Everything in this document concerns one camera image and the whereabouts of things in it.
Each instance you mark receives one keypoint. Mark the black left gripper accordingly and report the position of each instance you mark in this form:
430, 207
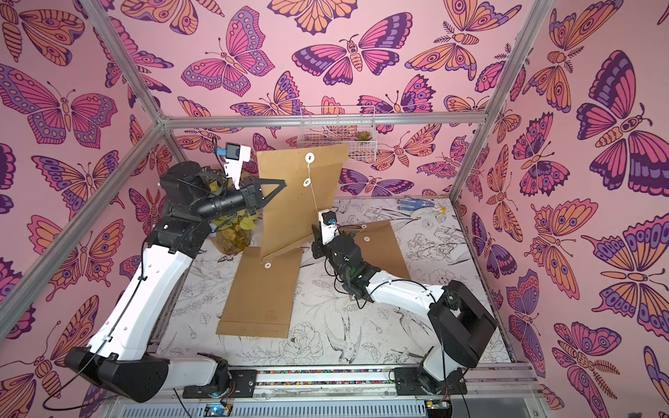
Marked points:
250, 196

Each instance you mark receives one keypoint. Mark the brown kraft file bag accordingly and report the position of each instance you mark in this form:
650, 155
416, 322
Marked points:
311, 176
261, 299
380, 246

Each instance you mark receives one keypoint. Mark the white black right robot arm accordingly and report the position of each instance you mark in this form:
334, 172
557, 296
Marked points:
463, 325

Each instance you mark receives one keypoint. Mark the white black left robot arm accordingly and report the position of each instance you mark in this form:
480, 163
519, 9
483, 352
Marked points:
116, 359

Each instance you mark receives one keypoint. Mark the potted green yellow plant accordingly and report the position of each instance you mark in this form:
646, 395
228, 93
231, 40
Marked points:
232, 234

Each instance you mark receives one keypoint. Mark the blue white work glove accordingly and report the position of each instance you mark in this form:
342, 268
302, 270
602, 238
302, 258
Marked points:
418, 208

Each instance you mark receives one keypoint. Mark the small green succulent plant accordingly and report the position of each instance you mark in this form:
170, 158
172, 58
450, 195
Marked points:
364, 136

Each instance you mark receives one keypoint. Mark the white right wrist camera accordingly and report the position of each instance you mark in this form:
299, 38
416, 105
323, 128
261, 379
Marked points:
328, 225

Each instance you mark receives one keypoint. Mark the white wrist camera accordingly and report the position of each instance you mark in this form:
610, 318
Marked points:
328, 225
235, 156

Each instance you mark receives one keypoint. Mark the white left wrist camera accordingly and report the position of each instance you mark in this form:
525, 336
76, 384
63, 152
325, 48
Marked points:
235, 156

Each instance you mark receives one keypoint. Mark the white wire wall basket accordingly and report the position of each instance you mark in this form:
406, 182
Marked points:
337, 125

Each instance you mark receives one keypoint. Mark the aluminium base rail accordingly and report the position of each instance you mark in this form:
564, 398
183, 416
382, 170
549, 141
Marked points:
493, 390

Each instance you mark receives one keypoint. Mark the aluminium cage frame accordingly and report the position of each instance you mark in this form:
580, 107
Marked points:
36, 278

